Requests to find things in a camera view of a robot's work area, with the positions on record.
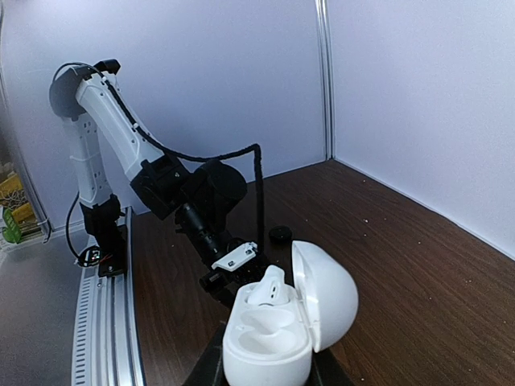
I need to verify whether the white charging case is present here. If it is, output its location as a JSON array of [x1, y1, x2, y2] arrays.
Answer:
[[222, 240, 359, 385]]

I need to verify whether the right aluminium frame post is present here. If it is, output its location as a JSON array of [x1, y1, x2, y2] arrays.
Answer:
[[315, 0, 335, 160]]

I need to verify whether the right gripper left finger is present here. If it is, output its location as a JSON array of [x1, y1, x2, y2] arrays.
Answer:
[[184, 322, 225, 386]]

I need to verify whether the left black braided cable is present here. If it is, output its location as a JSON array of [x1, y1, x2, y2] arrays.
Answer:
[[54, 62, 266, 250]]

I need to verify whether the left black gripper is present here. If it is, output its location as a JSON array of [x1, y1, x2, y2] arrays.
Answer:
[[199, 261, 267, 308]]

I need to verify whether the green yellow box clutter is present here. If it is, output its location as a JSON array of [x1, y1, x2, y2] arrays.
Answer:
[[1, 161, 42, 251]]

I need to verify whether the left circuit board with leds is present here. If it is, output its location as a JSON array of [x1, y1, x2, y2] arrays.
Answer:
[[76, 245, 105, 268]]

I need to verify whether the white earbud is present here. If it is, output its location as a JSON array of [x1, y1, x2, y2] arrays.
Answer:
[[247, 265, 289, 306]]

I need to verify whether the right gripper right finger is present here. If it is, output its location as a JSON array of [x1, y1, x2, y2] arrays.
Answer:
[[309, 349, 354, 386]]

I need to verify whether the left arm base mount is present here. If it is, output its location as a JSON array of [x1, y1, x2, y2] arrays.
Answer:
[[80, 193, 127, 277]]

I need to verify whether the black round charging case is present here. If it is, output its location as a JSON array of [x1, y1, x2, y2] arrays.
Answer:
[[269, 225, 293, 244]]

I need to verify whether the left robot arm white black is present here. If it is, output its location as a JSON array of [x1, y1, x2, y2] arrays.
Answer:
[[49, 60, 268, 307]]

